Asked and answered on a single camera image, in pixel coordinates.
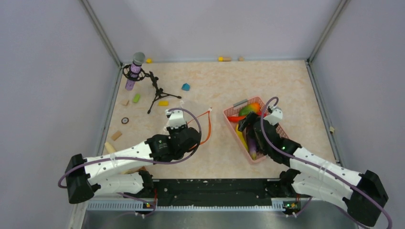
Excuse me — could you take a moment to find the blue block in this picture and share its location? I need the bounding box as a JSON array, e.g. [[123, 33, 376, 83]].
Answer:
[[181, 83, 191, 91]]

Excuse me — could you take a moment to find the tan wooden block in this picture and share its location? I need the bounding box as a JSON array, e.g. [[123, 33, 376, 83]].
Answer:
[[110, 131, 122, 141]]

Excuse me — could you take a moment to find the toy banana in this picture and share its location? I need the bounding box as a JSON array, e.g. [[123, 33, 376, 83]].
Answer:
[[235, 124, 249, 152]]

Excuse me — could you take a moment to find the toy mango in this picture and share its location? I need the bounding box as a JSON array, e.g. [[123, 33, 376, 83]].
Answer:
[[238, 103, 261, 116]]

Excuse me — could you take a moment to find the yellow tan cylinder at wall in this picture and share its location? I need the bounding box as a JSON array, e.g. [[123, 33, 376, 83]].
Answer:
[[218, 56, 232, 62]]

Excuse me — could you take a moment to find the small tan wooden cube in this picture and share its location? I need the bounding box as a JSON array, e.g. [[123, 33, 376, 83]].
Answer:
[[121, 100, 129, 106]]

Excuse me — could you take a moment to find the black microphone tripod stand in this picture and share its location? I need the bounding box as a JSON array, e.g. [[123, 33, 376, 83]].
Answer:
[[123, 64, 182, 114]]

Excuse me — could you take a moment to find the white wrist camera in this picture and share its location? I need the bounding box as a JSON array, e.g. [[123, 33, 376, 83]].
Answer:
[[264, 107, 283, 125], [165, 110, 187, 129]]

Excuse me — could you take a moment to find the green block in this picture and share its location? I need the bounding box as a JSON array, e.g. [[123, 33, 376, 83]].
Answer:
[[132, 94, 140, 103]]

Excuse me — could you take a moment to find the pink plastic basket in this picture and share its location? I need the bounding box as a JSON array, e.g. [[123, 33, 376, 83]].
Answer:
[[223, 96, 289, 165]]

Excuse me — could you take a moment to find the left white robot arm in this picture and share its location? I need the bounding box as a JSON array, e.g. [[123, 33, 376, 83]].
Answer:
[[61, 127, 201, 204]]

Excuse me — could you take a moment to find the purple microphone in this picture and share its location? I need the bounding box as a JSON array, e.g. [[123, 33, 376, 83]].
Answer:
[[124, 52, 146, 91]]

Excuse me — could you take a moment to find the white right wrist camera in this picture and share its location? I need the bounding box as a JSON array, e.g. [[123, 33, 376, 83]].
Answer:
[[264, 107, 283, 125]]

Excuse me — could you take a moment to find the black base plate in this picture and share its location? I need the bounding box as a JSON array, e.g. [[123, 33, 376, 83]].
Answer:
[[123, 178, 304, 208]]

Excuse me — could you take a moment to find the cream wooden cylinder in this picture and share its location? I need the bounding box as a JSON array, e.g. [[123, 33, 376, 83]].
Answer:
[[104, 142, 117, 154]]

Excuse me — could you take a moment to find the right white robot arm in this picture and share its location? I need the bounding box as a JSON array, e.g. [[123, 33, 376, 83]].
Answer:
[[237, 112, 388, 227]]

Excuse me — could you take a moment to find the toy purple eggplant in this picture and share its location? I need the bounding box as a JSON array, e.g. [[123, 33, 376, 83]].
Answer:
[[246, 126, 258, 160]]

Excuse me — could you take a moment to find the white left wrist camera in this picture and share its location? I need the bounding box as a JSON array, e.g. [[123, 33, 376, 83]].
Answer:
[[165, 110, 187, 129]]

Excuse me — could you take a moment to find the clear orange zip bag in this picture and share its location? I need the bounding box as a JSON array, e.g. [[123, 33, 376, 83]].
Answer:
[[163, 100, 212, 145]]

